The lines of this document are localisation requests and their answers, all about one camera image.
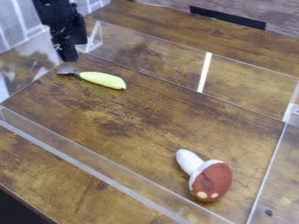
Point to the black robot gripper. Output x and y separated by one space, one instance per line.
60 16

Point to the green handled metal spoon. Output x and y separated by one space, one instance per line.
102 79

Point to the black strip on table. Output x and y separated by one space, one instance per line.
228 17

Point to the red cap toy mushroom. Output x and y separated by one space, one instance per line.
210 176

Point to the clear acrylic triangle bracket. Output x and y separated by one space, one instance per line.
95 39

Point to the clear acrylic enclosure wall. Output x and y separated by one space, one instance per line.
87 151

